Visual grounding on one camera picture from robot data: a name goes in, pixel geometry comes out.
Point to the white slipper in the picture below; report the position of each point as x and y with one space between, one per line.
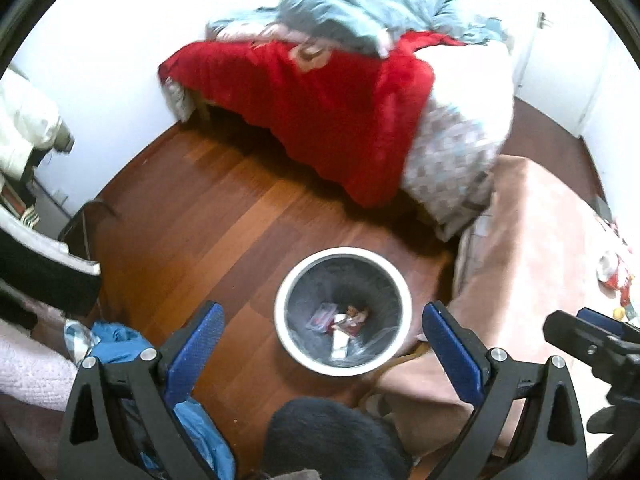
382 405

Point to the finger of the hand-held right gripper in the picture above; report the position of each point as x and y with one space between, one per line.
600 319
570 331

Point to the red blanket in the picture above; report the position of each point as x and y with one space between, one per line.
325 125

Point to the trash wrappers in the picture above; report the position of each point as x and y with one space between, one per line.
340 341

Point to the white door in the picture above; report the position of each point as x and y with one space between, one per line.
560 75

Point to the cream puffer jacket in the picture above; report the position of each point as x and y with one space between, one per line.
25 120

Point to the striped knit garment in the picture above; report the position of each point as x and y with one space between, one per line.
20 210

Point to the red white snack packet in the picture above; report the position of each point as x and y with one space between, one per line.
612 270

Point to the pink fluffy blanket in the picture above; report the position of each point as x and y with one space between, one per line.
25 365

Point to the white wall outlet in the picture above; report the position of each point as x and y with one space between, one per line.
60 195

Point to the brown red wrapper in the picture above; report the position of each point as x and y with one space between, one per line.
357 317

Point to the clear red blue wrapper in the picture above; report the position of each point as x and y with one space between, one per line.
322 317

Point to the black metal chair frame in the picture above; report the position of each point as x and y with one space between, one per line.
95 203

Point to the plaid shirt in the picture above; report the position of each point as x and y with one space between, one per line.
80 342

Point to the checkered quilt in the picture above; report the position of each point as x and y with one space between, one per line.
450 160

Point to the person's black fleece pant leg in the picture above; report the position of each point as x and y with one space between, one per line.
325 440

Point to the blue jacket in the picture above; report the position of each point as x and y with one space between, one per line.
120 345

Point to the teal quilt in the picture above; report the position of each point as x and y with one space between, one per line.
350 10

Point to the black garment with white trim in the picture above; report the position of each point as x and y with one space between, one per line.
40 280

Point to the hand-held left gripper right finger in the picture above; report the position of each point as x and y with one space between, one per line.
450 350

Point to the white rimmed mesh trash bin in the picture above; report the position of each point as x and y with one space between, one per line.
310 290

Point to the small yellow packet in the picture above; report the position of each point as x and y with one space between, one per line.
622 314

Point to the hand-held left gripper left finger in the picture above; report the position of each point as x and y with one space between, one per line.
200 345

